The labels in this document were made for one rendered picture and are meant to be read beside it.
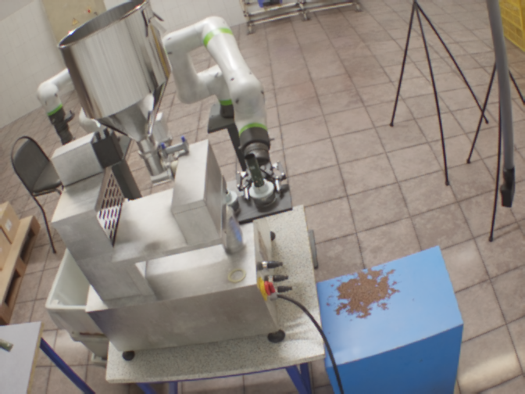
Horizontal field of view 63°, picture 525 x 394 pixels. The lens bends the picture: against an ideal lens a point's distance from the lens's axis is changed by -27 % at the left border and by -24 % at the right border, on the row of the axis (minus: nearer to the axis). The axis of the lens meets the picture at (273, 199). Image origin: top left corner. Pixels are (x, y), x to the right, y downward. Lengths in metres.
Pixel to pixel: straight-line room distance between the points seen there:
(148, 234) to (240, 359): 0.49
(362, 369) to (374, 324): 0.17
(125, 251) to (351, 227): 1.86
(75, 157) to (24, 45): 6.40
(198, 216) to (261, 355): 0.55
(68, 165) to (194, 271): 0.51
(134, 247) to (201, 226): 0.23
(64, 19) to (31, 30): 0.88
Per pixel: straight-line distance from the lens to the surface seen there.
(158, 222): 1.43
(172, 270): 1.59
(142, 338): 1.69
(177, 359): 1.71
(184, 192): 1.27
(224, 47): 1.88
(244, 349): 1.65
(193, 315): 1.55
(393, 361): 1.77
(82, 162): 1.52
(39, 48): 7.74
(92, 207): 1.38
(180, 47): 2.01
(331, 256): 2.92
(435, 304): 1.80
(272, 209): 1.62
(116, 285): 1.56
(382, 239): 2.93
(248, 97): 1.70
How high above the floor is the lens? 2.01
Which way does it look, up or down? 36 degrees down
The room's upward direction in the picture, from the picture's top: 19 degrees counter-clockwise
